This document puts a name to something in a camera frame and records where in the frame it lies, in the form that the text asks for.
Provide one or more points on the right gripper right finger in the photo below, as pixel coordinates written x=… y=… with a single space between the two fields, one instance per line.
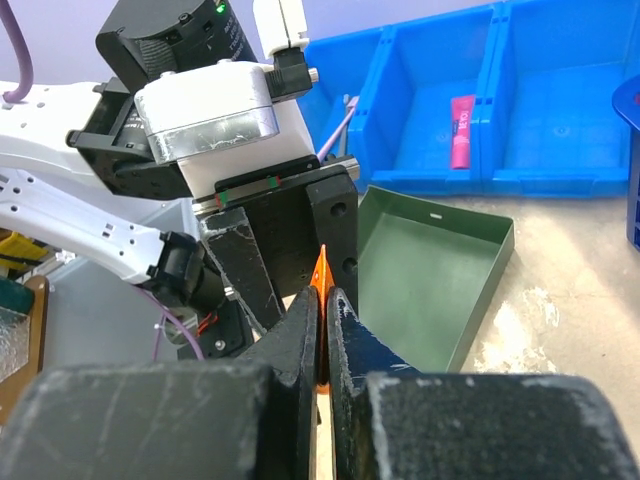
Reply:
x=391 y=421

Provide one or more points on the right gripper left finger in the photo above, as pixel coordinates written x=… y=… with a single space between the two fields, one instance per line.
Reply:
x=251 y=417

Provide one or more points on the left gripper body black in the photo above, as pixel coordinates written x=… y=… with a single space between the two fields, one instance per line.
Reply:
x=278 y=208

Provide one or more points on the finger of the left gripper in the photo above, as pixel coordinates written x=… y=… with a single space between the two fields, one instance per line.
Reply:
x=334 y=206
x=229 y=239

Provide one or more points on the orange toothpaste tube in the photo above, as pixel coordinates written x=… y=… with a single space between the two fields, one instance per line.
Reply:
x=322 y=280

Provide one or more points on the clear glass tray wooden handles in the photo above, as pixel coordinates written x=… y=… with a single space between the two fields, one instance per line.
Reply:
x=24 y=310

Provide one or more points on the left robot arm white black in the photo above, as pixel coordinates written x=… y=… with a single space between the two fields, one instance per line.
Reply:
x=78 y=173

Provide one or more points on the green metal tray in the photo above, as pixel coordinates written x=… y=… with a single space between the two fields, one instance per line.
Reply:
x=427 y=275

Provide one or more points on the pink toothpaste tube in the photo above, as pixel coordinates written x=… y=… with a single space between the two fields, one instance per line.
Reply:
x=462 y=110

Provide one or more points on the light blue compartment bin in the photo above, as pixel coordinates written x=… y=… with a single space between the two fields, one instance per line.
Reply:
x=543 y=74

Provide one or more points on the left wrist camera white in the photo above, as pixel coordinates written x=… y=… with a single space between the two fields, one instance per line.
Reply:
x=219 y=122

